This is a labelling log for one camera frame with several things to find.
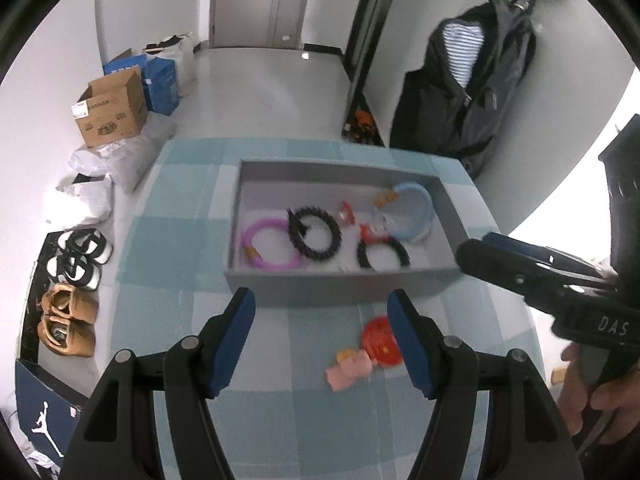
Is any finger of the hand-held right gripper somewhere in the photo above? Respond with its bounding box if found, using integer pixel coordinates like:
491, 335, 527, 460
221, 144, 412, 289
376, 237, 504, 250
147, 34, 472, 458
455, 239, 615, 319
482, 232, 613, 287

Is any brown cardboard box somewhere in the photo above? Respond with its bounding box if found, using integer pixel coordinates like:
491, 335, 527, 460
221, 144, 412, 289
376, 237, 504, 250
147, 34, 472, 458
71, 66, 149, 148

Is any pink charm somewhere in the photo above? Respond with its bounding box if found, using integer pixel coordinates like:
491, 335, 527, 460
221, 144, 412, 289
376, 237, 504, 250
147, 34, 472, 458
325, 349, 373, 392

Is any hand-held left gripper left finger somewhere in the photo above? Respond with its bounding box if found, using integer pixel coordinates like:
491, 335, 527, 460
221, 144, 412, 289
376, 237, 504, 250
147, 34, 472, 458
59, 287, 256, 480

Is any black beaded bracelet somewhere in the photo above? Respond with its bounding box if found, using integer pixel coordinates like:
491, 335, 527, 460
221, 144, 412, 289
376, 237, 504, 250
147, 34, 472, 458
287, 206, 343, 263
356, 236, 412, 272

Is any clear bracelet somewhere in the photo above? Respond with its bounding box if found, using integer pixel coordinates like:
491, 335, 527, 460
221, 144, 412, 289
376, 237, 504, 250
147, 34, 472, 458
372, 210, 401, 233

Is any white plastic bag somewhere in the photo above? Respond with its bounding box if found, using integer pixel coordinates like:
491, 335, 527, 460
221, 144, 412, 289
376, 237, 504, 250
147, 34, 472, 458
69, 117, 178, 193
55, 175, 115, 226

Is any striped shirt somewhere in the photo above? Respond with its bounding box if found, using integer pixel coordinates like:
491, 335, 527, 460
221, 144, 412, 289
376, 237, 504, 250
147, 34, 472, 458
442, 19, 485, 86

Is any person's right hand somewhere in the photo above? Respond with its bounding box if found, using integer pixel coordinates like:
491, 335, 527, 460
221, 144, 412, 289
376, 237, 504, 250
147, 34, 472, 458
556, 344, 609, 437

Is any black and white sneaker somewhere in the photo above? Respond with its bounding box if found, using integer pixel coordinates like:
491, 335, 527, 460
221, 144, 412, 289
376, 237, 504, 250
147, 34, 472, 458
57, 228, 113, 263
46, 252, 103, 291

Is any grey door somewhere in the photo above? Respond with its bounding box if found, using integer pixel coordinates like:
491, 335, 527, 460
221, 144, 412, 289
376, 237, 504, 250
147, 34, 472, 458
210, 0, 316, 51

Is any grey cardboard box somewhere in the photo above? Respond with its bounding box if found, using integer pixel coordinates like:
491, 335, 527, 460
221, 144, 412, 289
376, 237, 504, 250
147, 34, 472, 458
223, 159, 468, 306

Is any navy shoe box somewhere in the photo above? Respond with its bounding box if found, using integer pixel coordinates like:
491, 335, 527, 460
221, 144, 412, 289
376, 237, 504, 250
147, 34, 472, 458
14, 360, 91, 458

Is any blue box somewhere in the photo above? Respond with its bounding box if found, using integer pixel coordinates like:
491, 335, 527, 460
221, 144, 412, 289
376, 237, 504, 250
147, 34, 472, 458
142, 57, 181, 113
103, 52, 148, 79

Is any white bag with black top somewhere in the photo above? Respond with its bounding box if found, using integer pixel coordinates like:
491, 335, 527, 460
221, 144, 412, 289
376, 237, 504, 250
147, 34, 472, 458
142, 32, 198, 96

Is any light blue bracelet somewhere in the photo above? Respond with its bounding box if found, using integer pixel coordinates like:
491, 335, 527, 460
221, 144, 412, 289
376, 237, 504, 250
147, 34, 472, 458
371, 181, 435, 244

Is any black backpack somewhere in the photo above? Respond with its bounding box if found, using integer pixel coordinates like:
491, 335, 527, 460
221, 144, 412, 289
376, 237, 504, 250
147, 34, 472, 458
390, 0, 538, 178

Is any orange item on floor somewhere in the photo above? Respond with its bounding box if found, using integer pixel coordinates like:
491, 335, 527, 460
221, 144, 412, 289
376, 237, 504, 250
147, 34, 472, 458
345, 110, 376, 141

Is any brown shoe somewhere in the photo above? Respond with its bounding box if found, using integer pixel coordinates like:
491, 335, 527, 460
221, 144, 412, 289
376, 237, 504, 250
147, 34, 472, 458
37, 315, 96, 358
41, 283, 100, 323

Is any black shoe mat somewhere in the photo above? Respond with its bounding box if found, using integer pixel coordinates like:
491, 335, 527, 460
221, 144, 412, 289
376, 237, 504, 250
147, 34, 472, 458
17, 230, 115, 366

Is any purple bracelet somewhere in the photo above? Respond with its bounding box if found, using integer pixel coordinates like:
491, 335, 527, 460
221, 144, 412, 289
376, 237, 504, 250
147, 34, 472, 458
241, 218, 303, 271

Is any red round ornament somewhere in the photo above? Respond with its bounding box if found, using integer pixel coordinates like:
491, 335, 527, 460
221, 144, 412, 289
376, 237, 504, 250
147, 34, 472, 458
361, 316, 403, 367

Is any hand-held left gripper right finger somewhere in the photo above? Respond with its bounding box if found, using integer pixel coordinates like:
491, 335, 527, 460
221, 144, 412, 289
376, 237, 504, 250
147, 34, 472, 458
386, 288, 586, 480

